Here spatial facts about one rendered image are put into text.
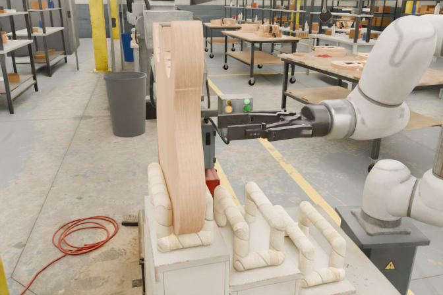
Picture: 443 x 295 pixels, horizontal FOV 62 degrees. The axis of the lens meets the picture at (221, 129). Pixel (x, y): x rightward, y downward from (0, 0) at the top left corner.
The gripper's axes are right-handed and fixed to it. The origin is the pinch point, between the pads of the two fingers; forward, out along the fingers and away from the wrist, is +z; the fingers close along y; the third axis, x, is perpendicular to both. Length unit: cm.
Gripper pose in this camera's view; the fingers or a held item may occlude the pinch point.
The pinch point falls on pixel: (235, 126)
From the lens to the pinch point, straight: 77.7
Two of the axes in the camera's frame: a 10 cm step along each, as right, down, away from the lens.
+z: -9.6, 0.7, -2.6
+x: 0.2, -9.5, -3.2
